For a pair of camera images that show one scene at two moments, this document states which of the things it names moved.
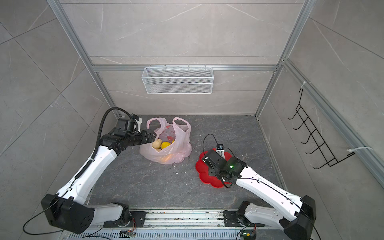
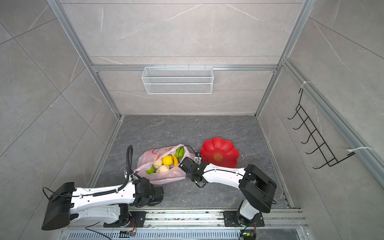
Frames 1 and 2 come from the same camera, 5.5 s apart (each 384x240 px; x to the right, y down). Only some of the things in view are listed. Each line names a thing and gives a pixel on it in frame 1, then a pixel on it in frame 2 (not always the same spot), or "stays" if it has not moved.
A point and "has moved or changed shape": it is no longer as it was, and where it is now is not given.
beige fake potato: (157, 143) -> (158, 163)
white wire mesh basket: (178, 80) stays
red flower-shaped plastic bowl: (202, 169) has moved or changed shape
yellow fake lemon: (165, 144) -> (168, 160)
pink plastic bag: (179, 131) -> (148, 158)
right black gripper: (212, 171) -> (188, 176)
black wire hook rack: (329, 158) stays
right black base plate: (230, 219) stays
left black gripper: (144, 138) -> (142, 179)
